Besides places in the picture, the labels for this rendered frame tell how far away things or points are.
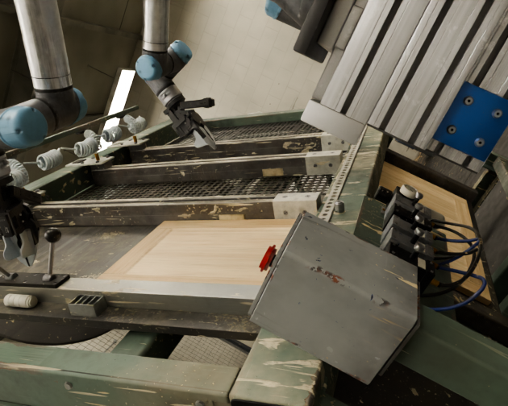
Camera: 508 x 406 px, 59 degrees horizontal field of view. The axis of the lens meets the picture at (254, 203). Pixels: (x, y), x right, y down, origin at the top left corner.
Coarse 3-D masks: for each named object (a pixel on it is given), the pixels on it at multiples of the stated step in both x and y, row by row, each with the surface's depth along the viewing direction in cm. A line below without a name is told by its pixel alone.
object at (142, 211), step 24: (24, 168) 156; (48, 216) 155; (72, 216) 152; (96, 216) 149; (120, 216) 145; (144, 216) 142; (168, 216) 139; (192, 216) 136; (216, 216) 134; (264, 216) 128; (288, 216) 126
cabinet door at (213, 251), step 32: (160, 224) 138; (192, 224) 134; (224, 224) 130; (256, 224) 126; (288, 224) 123; (128, 256) 119; (160, 256) 117; (192, 256) 114; (224, 256) 111; (256, 256) 109
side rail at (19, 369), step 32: (0, 352) 82; (32, 352) 80; (64, 352) 79; (96, 352) 78; (0, 384) 82; (32, 384) 78; (64, 384) 75; (96, 384) 72; (128, 384) 69; (160, 384) 68; (192, 384) 67; (224, 384) 66
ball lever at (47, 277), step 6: (48, 228) 108; (54, 228) 108; (48, 234) 107; (54, 234) 107; (60, 234) 109; (48, 240) 107; (54, 240) 107; (48, 264) 107; (48, 270) 107; (48, 276) 106; (54, 276) 107
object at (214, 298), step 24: (0, 288) 111; (24, 288) 108; (48, 288) 105; (72, 288) 103; (96, 288) 101; (120, 288) 99; (144, 288) 98; (168, 288) 96; (192, 288) 94; (216, 288) 93; (240, 288) 91; (216, 312) 91; (240, 312) 89
